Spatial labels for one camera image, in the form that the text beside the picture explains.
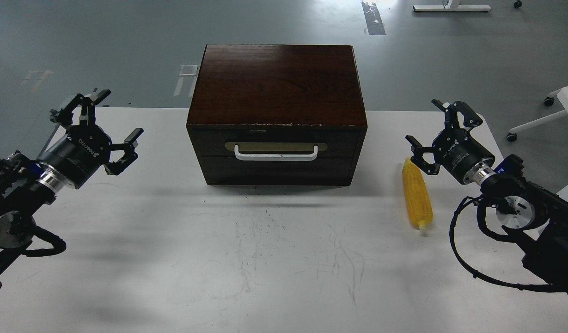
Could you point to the dark wooden drawer cabinet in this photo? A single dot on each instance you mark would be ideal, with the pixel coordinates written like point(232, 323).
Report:
point(260, 87)

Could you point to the white desk foot bar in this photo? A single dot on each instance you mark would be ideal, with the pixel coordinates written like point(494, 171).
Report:
point(452, 6)

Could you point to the yellow corn cob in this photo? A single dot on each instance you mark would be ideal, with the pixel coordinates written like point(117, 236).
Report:
point(416, 196)

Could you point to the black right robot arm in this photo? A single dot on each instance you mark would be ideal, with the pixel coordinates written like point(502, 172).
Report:
point(509, 209)

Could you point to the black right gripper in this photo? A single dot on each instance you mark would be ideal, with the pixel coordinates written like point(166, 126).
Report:
point(453, 148)

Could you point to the dark wooden drawer front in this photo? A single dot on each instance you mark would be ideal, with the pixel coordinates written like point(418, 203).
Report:
point(221, 142)

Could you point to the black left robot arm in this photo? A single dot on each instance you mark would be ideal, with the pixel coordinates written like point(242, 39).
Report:
point(26, 185)

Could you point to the white drawer handle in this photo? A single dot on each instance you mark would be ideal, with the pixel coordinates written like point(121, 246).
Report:
point(276, 157)

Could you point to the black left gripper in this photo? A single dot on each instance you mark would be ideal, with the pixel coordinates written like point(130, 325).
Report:
point(85, 148)

